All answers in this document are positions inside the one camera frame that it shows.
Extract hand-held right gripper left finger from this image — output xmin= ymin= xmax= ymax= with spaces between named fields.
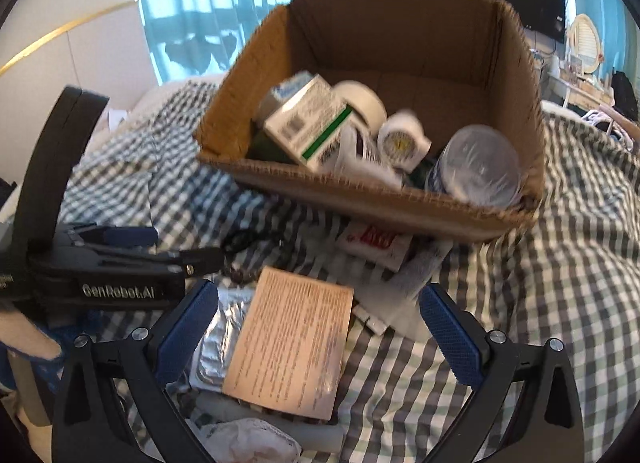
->
xmin=52 ymin=279 xmax=219 ymax=463

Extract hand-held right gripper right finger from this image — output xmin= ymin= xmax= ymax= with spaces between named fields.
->
xmin=419 ymin=283 xmax=586 ymax=463

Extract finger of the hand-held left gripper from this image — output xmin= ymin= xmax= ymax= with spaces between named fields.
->
xmin=95 ymin=246 xmax=225 ymax=278
xmin=70 ymin=224 xmax=158 ymax=249

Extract grey blurred sock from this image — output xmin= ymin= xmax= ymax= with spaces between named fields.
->
xmin=352 ymin=238 xmax=453 ymax=339

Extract tan printed medicine box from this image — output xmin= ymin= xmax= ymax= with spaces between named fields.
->
xmin=221 ymin=265 xmax=356 ymax=421

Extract green white medicine box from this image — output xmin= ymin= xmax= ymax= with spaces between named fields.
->
xmin=263 ymin=74 xmax=353 ymax=171

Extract clear lidded plastic jar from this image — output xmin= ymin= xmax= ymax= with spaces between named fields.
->
xmin=425 ymin=124 xmax=522 ymax=208

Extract blue white medicine box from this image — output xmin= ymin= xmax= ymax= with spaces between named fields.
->
xmin=257 ymin=70 xmax=313 ymax=114

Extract white round plastic bottle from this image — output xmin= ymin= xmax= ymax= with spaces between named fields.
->
xmin=377 ymin=112 xmax=432 ymax=173

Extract white tape roll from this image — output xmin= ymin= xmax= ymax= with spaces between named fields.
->
xmin=330 ymin=79 xmax=388 ymax=136

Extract brown cardboard box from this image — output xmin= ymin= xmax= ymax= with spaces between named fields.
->
xmin=194 ymin=0 xmax=546 ymax=244

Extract person's left hand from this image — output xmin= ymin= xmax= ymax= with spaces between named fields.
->
xmin=0 ymin=312 xmax=66 ymax=360

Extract silver blister pack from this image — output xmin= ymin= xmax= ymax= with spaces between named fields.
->
xmin=190 ymin=285 xmax=261 ymax=394

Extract checkered blanket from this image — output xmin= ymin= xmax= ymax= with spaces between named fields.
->
xmin=52 ymin=80 xmax=640 ymax=463

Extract red white packet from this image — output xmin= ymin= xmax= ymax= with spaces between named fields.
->
xmin=335 ymin=223 xmax=416 ymax=271

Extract hanging dark laundry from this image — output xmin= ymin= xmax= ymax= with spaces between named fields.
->
xmin=164 ymin=32 xmax=237 ymax=70

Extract clothes on chair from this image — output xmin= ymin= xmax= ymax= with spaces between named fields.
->
xmin=580 ymin=108 xmax=640 ymax=144

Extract white dressing desk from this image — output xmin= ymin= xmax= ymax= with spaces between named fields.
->
xmin=547 ymin=63 xmax=616 ymax=109

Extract black bag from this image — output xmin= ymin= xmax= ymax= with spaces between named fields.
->
xmin=611 ymin=70 xmax=640 ymax=121

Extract oval white mirror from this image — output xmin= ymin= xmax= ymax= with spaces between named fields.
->
xmin=566 ymin=13 xmax=607 ymax=76

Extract black wall television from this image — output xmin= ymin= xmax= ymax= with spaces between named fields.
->
xmin=485 ymin=0 xmax=567 ymax=42

